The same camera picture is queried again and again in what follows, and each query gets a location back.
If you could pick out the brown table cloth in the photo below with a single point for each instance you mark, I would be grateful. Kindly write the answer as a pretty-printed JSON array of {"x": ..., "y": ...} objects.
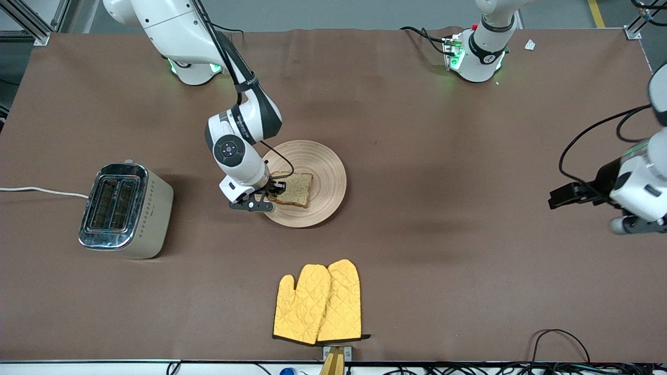
[{"x": 469, "y": 271}]

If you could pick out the aluminium frame post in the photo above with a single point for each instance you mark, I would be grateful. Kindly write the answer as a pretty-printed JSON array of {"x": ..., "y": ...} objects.
[
  {"x": 31, "y": 21},
  {"x": 638, "y": 28}
]

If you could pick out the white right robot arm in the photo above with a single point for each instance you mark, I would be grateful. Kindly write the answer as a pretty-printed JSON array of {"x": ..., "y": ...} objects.
[{"x": 172, "y": 31}]

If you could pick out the round light wooden plate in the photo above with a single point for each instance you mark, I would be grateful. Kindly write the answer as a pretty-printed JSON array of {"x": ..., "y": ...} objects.
[{"x": 328, "y": 172}]

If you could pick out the white table edge rail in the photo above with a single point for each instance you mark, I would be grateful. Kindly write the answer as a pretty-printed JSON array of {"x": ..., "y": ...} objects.
[{"x": 78, "y": 369}]

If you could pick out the silver beige two-slot toaster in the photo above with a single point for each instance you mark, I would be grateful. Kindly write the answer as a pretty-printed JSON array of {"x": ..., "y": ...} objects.
[{"x": 151, "y": 213}]

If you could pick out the yellow quilted oven mitt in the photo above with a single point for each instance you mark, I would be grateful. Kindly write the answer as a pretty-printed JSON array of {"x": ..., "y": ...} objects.
[
  {"x": 344, "y": 302},
  {"x": 299, "y": 307}
]

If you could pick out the slice of brown bread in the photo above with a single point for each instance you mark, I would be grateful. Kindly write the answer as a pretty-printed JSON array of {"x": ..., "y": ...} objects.
[{"x": 298, "y": 190}]

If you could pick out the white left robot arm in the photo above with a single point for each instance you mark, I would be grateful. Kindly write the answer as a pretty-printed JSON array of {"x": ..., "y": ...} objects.
[{"x": 487, "y": 52}]

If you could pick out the small white paper scrap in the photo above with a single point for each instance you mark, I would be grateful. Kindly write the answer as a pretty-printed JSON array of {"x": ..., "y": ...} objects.
[{"x": 530, "y": 45}]

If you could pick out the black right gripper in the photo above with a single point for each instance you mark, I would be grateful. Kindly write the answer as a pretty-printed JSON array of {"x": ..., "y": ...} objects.
[{"x": 273, "y": 187}]

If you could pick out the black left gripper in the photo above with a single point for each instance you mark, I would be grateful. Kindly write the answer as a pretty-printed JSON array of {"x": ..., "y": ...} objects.
[{"x": 600, "y": 182}]

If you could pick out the metal table edge bracket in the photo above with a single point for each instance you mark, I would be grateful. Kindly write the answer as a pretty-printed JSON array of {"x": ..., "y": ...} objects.
[{"x": 348, "y": 353}]

